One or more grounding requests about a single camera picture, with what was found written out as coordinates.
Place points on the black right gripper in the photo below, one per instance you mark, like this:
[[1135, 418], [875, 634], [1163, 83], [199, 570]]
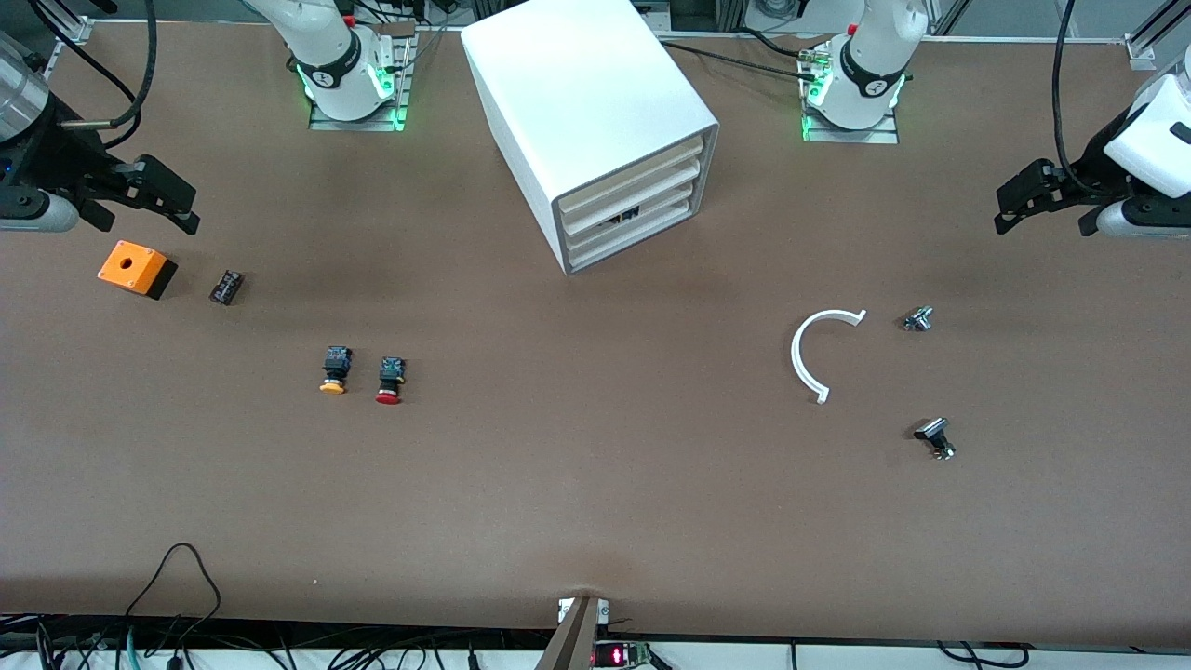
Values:
[[58, 156]]

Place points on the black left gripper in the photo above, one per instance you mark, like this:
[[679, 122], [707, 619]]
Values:
[[1101, 160]]

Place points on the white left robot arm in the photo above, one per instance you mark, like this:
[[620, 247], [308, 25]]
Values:
[[865, 65]]

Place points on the white drawer cabinet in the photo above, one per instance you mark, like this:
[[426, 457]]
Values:
[[577, 84]]

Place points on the small black contact block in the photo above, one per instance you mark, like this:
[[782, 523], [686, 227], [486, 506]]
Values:
[[226, 287]]

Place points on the silver metal bolt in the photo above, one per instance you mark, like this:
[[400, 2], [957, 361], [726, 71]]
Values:
[[918, 319]]

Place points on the black-headed metal bolt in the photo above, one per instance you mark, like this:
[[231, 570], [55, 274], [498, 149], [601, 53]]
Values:
[[933, 434]]

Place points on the device with red display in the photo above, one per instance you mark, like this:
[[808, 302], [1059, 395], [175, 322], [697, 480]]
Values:
[[619, 656]]

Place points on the orange button enclosure box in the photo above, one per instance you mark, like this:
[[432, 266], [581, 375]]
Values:
[[130, 265]]

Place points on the aluminium corner bracket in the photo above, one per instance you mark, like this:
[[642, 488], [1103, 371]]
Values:
[[76, 30], [1142, 51]]

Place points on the aluminium arm base plate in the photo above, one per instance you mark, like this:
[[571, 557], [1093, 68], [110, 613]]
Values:
[[851, 136], [358, 124]]

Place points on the yellow push button switch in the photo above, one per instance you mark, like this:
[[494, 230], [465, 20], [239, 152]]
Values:
[[335, 370]]

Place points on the red push button switch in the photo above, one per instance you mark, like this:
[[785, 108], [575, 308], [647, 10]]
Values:
[[391, 380]]

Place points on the front camera mount beam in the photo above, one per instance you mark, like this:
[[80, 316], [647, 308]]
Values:
[[575, 642]]

